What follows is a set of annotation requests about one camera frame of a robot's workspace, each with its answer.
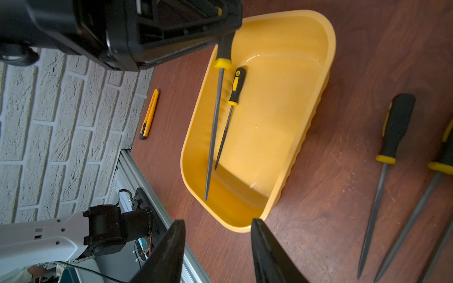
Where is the yellow utility knife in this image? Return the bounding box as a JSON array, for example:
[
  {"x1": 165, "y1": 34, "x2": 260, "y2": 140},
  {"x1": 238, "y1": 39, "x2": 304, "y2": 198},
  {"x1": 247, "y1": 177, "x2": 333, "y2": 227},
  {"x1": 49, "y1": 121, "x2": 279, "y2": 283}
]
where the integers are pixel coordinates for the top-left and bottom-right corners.
[{"x1": 139, "y1": 88, "x2": 159, "y2": 140}]

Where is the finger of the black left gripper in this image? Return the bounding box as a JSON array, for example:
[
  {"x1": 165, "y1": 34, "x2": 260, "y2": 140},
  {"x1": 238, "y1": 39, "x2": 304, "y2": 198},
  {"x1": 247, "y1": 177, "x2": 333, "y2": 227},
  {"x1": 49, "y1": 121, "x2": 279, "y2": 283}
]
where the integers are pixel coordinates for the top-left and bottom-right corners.
[
  {"x1": 136, "y1": 1, "x2": 243, "y2": 30},
  {"x1": 136, "y1": 21, "x2": 242, "y2": 70}
]

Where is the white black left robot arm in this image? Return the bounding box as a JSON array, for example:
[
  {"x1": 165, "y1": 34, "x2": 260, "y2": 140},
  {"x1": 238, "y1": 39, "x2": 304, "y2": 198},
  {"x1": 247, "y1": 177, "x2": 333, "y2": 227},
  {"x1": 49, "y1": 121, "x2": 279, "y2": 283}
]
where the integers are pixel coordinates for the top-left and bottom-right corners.
[{"x1": 1, "y1": 1, "x2": 243, "y2": 273}]

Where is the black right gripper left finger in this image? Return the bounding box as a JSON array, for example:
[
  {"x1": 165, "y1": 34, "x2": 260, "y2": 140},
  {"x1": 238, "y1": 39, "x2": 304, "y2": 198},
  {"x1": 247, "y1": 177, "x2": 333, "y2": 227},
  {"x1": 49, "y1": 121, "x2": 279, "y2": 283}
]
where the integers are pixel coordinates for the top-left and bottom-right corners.
[{"x1": 130, "y1": 220, "x2": 186, "y2": 283}]

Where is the black yellow file four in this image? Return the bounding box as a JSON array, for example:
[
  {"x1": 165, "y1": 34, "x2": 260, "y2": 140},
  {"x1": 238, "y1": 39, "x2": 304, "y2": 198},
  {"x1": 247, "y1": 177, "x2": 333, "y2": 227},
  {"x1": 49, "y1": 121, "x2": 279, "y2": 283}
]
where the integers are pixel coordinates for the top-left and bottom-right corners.
[{"x1": 373, "y1": 118, "x2": 453, "y2": 283}]

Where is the black yellow file three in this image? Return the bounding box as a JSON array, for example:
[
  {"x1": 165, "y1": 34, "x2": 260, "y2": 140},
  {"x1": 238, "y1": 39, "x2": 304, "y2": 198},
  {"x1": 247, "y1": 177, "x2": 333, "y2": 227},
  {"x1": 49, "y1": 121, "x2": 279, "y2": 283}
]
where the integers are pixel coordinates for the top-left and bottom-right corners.
[{"x1": 357, "y1": 93, "x2": 416, "y2": 279}]

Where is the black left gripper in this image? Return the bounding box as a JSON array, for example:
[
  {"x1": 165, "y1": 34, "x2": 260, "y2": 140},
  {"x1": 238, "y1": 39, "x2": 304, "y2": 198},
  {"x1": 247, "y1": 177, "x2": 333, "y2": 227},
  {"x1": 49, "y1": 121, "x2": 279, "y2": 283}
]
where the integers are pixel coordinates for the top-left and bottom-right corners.
[{"x1": 1, "y1": 1, "x2": 140, "y2": 71}]

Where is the aluminium front rail frame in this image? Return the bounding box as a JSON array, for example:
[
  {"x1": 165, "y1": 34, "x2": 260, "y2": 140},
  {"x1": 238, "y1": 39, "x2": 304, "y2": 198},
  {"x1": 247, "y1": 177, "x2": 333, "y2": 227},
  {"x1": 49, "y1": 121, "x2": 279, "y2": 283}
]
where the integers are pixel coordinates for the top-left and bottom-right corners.
[{"x1": 106, "y1": 149, "x2": 211, "y2": 283}]

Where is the black yellow file nine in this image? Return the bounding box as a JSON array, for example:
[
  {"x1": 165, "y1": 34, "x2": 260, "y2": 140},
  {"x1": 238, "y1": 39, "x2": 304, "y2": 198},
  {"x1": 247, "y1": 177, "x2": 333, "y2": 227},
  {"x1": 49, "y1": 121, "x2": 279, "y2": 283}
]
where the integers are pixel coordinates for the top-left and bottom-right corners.
[{"x1": 418, "y1": 216, "x2": 453, "y2": 283}]

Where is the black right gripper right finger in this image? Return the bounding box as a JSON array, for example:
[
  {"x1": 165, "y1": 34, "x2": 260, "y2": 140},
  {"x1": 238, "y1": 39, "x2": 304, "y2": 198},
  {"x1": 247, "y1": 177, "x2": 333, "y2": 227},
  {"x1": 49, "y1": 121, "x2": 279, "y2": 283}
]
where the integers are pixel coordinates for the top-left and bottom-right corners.
[{"x1": 251, "y1": 218, "x2": 308, "y2": 283}]

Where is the yellow plastic tray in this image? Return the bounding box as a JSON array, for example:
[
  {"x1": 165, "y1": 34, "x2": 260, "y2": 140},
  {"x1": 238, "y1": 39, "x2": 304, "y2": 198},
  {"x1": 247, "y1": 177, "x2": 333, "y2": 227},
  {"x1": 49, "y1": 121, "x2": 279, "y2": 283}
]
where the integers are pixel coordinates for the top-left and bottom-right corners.
[{"x1": 180, "y1": 10, "x2": 336, "y2": 233}]

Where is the black yellow file two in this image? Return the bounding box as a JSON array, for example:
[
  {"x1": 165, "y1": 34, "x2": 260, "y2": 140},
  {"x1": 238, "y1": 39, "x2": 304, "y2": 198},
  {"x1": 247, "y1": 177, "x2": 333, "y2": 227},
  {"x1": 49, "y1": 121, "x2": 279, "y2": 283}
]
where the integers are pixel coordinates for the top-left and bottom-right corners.
[{"x1": 205, "y1": 32, "x2": 235, "y2": 202}]

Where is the black yellow file one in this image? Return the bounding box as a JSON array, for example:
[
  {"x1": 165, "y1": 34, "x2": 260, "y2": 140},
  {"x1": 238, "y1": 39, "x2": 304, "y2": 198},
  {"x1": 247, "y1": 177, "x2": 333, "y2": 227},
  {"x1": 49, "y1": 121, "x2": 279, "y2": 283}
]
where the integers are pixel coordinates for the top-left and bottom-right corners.
[{"x1": 215, "y1": 67, "x2": 247, "y2": 169}]

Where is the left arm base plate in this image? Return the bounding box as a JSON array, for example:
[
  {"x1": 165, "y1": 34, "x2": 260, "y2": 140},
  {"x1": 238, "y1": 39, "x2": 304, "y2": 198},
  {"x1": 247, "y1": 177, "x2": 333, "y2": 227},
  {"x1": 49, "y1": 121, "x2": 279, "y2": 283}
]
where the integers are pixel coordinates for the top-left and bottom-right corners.
[{"x1": 132, "y1": 187, "x2": 167, "y2": 250}]

